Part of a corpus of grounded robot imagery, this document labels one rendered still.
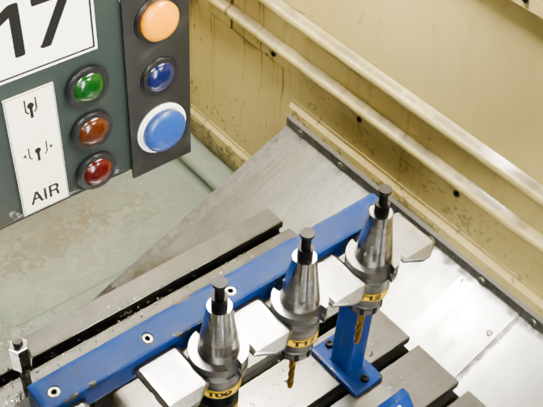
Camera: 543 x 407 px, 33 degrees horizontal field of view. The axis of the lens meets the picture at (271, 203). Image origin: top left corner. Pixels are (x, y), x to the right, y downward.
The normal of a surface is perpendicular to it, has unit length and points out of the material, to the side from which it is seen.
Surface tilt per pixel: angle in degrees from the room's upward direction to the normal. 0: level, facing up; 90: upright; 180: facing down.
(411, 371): 0
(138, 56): 90
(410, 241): 0
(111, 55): 90
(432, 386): 0
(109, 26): 90
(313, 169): 24
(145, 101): 90
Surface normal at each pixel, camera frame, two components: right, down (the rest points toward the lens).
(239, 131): -0.78, 0.41
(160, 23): 0.59, 0.56
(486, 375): -0.27, -0.49
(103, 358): 0.05, -0.71
